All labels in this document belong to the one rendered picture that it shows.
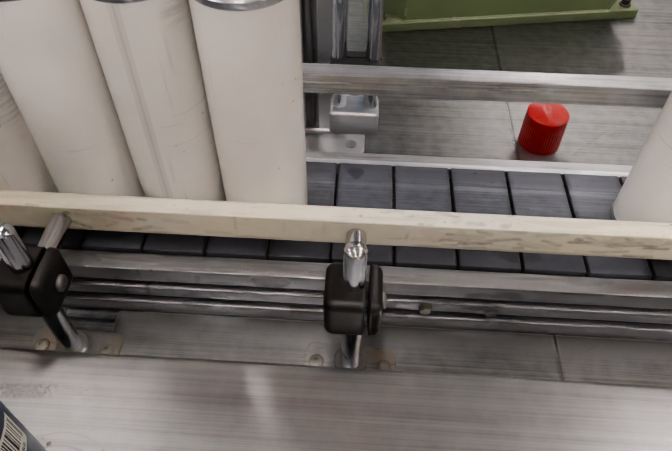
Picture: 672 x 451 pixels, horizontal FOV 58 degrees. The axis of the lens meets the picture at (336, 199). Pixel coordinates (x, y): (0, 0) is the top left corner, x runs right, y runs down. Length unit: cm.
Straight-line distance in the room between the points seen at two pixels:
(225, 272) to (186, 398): 8
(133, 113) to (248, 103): 6
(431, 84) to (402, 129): 17
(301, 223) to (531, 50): 37
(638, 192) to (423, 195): 13
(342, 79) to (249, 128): 7
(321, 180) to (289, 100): 11
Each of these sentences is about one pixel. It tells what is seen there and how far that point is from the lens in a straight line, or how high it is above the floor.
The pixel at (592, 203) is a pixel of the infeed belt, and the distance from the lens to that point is 43.
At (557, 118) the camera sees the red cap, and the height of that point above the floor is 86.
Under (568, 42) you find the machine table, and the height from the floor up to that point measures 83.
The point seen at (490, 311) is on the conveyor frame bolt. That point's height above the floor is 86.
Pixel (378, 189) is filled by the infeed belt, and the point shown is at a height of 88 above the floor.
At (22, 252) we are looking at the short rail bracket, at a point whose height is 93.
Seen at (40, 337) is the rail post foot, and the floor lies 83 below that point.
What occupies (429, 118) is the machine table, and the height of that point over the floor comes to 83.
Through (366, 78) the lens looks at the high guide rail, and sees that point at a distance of 36.
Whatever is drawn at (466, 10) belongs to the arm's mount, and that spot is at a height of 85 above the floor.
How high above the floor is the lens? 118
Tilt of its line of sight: 48 degrees down
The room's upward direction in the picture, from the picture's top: 1 degrees clockwise
